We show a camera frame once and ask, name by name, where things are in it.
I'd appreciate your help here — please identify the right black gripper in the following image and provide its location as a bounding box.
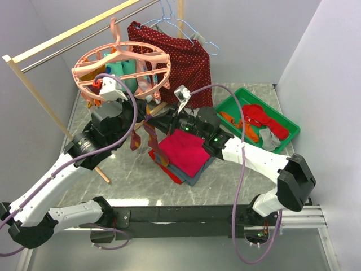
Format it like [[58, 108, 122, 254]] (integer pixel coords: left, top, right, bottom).
[[148, 102, 208, 141]]

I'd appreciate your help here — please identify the purple orange striped sock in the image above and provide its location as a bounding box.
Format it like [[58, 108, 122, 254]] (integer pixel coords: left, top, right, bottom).
[[130, 130, 141, 151]]

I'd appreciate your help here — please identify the pink round clip hanger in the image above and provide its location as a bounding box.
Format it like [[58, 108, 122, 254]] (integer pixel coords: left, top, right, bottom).
[[72, 18, 171, 105]]

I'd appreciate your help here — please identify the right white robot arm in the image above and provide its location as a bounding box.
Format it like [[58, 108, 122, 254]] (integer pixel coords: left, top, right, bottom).
[[145, 106, 316, 225]]

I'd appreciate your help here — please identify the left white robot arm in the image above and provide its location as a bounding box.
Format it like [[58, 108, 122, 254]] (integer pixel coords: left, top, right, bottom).
[[1, 99, 147, 249]]

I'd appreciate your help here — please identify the red folded towel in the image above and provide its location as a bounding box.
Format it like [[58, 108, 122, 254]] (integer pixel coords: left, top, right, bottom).
[[148, 150, 184, 185]]

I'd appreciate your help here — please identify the white blue hanging sock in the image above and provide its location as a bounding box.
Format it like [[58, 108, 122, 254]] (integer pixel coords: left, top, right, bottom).
[[134, 60, 161, 104]]

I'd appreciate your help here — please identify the teal hanging sock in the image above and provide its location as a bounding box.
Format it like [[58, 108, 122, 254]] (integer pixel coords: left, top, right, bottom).
[[105, 59, 138, 93]]

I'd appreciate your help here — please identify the dark red dotted cloth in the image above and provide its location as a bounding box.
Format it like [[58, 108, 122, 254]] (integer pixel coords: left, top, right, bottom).
[[127, 21, 211, 104]]

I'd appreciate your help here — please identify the grey folded towel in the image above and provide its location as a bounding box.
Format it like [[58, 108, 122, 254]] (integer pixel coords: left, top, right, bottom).
[[168, 157, 215, 186]]

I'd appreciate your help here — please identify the orange sock in tray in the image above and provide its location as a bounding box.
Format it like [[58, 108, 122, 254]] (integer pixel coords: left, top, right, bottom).
[[220, 111, 259, 143]]

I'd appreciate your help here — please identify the red sock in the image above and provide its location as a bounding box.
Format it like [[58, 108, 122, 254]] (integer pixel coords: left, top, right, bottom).
[[243, 104, 289, 140]]

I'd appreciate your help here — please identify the green plastic tray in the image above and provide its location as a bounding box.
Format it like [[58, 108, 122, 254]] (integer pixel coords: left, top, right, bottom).
[[215, 88, 300, 154]]

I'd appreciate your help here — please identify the grey sock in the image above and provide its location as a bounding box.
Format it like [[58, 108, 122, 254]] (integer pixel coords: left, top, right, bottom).
[[259, 128, 281, 152]]

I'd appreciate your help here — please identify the black base beam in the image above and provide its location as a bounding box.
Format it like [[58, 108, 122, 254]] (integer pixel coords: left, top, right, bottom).
[[90, 204, 271, 245]]

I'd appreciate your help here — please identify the metal hanging rod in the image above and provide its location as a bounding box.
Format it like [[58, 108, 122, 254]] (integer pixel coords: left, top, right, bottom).
[[21, 1, 159, 73]]

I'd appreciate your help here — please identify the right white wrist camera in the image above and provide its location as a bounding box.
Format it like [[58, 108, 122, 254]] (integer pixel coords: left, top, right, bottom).
[[174, 85, 191, 113]]

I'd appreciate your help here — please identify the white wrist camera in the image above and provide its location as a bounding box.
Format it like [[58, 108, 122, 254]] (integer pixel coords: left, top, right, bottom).
[[92, 75, 128, 102], [174, 85, 191, 113]]

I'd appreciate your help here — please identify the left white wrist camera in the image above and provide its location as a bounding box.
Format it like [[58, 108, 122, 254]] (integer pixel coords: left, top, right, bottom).
[[92, 75, 128, 102]]

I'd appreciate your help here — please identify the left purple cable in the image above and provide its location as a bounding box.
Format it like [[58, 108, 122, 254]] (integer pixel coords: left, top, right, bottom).
[[0, 72, 139, 256]]

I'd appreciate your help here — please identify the purple cable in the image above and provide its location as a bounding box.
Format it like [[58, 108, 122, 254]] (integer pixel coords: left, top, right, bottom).
[[0, 72, 139, 256], [188, 83, 283, 264]]

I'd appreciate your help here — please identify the wooden clothes rack frame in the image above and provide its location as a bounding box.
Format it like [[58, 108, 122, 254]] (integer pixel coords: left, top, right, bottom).
[[1, 0, 184, 186]]

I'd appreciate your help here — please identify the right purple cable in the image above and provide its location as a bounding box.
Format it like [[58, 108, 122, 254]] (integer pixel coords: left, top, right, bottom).
[[188, 83, 283, 264]]

